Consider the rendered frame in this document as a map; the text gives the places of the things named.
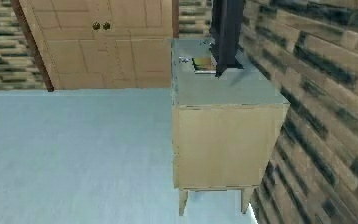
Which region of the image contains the orange yellow book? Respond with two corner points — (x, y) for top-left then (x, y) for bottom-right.
(191, 56), (217, 74)

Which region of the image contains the tan chest with grey top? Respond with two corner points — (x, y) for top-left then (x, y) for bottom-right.
(171, 37), (291, 217)

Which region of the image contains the light wooden room door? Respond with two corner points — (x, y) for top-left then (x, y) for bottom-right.
(10, 0), (180, 93)

